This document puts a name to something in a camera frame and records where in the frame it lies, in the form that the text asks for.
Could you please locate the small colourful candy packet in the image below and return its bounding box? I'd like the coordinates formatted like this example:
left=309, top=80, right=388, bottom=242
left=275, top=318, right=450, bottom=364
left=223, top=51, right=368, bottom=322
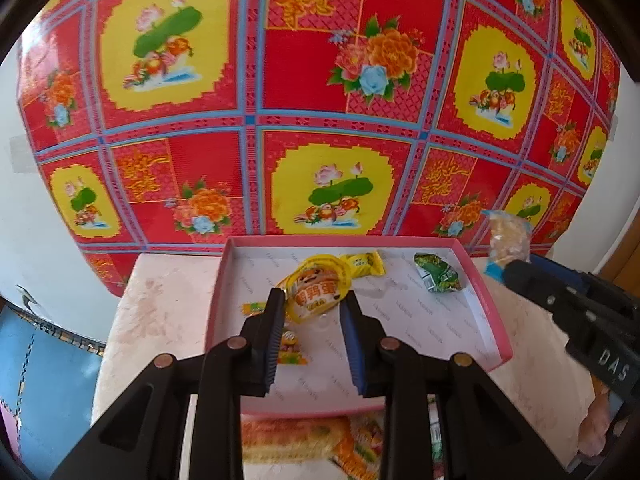
left=241, top=301, right=308, bottom=366

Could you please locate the green peas snack bag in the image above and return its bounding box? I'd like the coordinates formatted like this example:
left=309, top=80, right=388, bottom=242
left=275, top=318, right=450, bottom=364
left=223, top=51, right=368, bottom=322
left=427, top=393, right=444, bottom=469

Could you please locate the orange biscuit snack packet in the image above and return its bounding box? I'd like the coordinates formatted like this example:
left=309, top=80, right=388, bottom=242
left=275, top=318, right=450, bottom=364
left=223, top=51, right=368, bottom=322
left=241, top=411, right=384, bottom=479

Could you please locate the clear blue-edged cracker packet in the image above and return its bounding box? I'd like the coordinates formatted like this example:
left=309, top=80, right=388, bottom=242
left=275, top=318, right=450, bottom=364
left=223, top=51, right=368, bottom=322
left=484, top=209, right=532, bottom=283

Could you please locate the small yellow candy packet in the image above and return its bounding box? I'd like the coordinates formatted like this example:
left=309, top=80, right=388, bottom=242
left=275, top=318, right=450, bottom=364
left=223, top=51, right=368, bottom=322
left=340, top=250, right=386, bottom=280

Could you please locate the dark green pea snack packet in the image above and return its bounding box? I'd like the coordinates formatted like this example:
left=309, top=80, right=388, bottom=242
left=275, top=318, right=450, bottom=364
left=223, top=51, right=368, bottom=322
left=413, top=252, right=461, bottom=294

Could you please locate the yellow quail egg packet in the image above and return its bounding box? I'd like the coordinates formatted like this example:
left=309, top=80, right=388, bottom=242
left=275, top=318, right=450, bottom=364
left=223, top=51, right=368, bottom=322
left=277, top=255, right=352, bottom=324

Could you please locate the pink shallow cardboard box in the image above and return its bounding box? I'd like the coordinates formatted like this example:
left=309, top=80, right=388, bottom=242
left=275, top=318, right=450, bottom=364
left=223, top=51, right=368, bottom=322
left=205, top=235, right=513, bottom=418

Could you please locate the red floral wall sheet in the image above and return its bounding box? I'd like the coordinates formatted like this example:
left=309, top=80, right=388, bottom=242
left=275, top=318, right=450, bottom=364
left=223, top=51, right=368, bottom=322
left=17, top=0, right=620, bottom=295

